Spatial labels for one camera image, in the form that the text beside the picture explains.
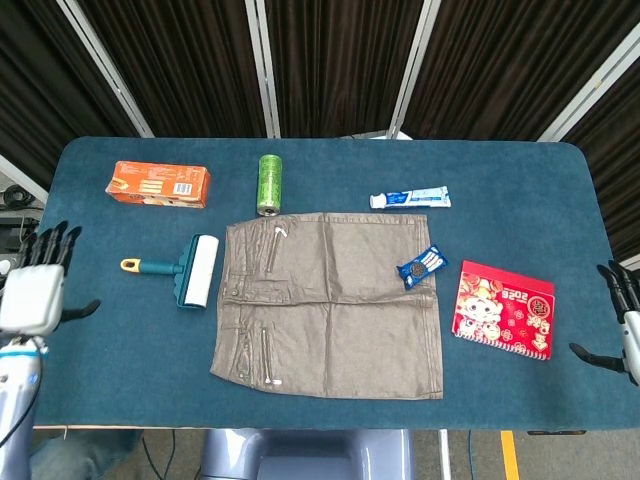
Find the right five-finger robot hand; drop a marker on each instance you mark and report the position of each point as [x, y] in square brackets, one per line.
[631, 345]

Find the left five-finger robot hand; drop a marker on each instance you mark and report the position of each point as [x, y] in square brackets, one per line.
[32, 300]

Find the teal white lint roller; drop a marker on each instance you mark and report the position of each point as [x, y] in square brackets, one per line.
[197, 270]

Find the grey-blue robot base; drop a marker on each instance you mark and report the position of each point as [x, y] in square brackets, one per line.
[310, 455]

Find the grey-brown skirt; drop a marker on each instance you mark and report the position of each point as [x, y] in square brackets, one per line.
[325, 325]

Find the white black sneaker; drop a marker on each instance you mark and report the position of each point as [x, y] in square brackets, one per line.
[4, 266]

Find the black equipment box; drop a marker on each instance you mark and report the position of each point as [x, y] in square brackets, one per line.
[15, 229]

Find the blue felt table cloth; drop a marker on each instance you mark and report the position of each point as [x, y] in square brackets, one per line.
[125, 360]

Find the red spiral desk calendar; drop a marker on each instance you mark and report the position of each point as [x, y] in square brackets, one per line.
[505, 310]

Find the yellow floor tape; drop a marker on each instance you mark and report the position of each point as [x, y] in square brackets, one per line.
[510, 455]

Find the blue denim trouser leg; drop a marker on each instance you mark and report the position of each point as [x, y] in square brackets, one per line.
[85, 455]

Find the orange cardboard box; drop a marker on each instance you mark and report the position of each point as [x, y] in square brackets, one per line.
[160, 185]

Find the dark pleated curtain panel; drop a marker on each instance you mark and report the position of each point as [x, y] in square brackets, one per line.
[340, 65]
[620, 165]
[40, 90]
[185, 65]
[510, 65]

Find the white table leg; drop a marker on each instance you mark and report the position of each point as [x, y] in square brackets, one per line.
[444, 455]

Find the blue cookie pack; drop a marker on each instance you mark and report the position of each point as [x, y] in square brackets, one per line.
[422, 266]

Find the green drink can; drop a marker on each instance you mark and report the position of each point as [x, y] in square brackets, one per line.
[270, 185]

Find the white blue toothpaste tube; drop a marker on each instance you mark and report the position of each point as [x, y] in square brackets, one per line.
[410, 198]

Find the white partition foot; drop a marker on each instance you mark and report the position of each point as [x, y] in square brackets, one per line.
[395, 135]

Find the black table bracket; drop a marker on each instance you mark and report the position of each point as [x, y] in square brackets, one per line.
[555, 432]

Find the white partition frame post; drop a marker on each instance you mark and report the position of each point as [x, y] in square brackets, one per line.
[263, 65]
[414, 65]
[20, 177]
[592, 90]
[104, 65]

